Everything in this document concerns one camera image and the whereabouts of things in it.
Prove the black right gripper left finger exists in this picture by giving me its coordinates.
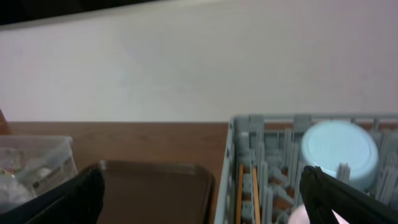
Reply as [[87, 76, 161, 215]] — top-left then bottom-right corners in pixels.
[[1, 169, 105, 224]]

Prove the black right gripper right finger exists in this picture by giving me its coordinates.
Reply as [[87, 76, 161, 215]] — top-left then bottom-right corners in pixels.
[[300, 166, 397, 224]]

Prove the pink plastic cup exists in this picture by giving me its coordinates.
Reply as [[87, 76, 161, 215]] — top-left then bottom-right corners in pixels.
[[288, 204, 349, 224]]

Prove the light blue bowl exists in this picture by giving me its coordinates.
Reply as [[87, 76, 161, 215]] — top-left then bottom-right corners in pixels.
[[300, 119, 379, 190]]

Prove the wooden chopstick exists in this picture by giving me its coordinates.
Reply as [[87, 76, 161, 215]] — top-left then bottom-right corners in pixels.
[[252, 168, 261, 224], [235, 164, 244, 224]]

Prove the clear plastic waste bin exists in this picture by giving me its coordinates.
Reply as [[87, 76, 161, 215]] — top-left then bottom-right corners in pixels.
[[1, 135, 77, 213]]

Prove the grey dishwasher rack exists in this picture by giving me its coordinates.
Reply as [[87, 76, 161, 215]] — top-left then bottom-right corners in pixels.
[[215, 114, 397, 223]]

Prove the brown serving tray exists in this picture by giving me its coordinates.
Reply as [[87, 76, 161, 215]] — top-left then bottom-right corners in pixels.
[[90, 161, 214, 223]]

